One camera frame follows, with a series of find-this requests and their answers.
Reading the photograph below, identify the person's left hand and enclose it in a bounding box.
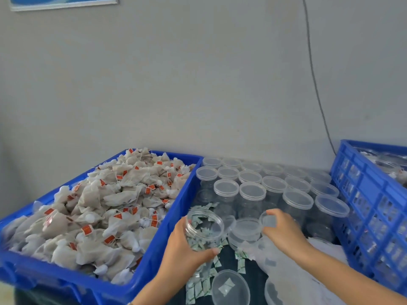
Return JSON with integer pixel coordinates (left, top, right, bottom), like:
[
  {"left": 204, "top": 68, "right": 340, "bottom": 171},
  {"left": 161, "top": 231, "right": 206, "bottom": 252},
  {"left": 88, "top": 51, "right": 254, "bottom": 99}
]
[{"left": 156, "top": 216, "right": 221, "bottom": 283}]

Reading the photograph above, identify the person's right hand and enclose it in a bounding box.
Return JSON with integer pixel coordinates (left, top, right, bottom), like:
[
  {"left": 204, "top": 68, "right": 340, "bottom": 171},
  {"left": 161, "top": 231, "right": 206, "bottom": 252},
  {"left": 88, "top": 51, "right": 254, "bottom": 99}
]
[{"left": 259, "top": 208, "right": 312, "bottom": 261}]

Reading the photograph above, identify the pile of green desiccant packets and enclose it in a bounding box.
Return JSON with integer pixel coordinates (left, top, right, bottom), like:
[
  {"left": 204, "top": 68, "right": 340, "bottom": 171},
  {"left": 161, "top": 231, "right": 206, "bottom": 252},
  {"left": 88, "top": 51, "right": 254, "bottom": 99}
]
[{"left": 184, "top": 200, "right": 252, "bottom": 305}]

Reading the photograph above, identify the clear jar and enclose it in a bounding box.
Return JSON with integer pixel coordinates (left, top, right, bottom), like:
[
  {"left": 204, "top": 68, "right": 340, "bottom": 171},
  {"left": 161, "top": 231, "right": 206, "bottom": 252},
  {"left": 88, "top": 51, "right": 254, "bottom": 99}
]
[{"left": 184, "top": 208, "right": 225, "bottom": 280}]

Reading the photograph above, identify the pile of white label papers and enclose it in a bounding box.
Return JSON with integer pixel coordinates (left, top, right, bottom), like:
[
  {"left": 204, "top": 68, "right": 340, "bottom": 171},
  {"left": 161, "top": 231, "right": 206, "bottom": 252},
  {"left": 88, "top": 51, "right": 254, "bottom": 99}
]
[{"left": 238, "top": 235, "right": 357, "bottom": 305}]

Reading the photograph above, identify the group of lidded jars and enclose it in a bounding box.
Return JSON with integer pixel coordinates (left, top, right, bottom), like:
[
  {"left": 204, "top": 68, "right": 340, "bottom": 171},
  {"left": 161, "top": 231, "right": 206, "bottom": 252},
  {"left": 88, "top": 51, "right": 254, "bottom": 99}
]
[{"left": 194, "top": 157, "right": 351, "bottom": 242}]

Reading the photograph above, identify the blue slatted crate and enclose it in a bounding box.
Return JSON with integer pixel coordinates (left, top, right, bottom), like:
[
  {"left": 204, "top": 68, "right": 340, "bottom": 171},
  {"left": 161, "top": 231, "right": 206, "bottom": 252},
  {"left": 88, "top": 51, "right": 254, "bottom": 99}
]
[{"left": 331, "top": 139, "right": 407, "bottom": 296}]

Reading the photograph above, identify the pile of tea bags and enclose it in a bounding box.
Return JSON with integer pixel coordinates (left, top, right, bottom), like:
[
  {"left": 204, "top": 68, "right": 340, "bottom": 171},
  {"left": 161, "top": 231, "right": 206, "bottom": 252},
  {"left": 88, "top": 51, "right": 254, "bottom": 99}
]
[{"left": 3, "top": 148, "right": 197, "bottom": 285}]

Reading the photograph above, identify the person's right forearm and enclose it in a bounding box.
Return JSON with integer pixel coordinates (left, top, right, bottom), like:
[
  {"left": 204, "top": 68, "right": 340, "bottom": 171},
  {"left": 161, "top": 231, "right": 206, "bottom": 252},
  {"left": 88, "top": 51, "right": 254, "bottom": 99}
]
[{"left": 295, "top": 244, "right": 407, "bottom": 305}]

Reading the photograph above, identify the blue plastic tray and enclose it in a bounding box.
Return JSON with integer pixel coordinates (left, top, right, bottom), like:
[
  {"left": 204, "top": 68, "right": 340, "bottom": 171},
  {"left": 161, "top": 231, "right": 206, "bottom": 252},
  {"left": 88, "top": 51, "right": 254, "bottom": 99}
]
[{"left": 0, "top": 149, "right": 204, "bottom": 305}]

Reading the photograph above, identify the black cable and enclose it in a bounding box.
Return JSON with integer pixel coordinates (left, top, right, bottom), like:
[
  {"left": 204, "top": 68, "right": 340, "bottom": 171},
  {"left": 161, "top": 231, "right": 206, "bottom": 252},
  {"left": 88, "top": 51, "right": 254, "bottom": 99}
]
[{"left": 302, "top": 0, "right": 337, "bottom": 155}]

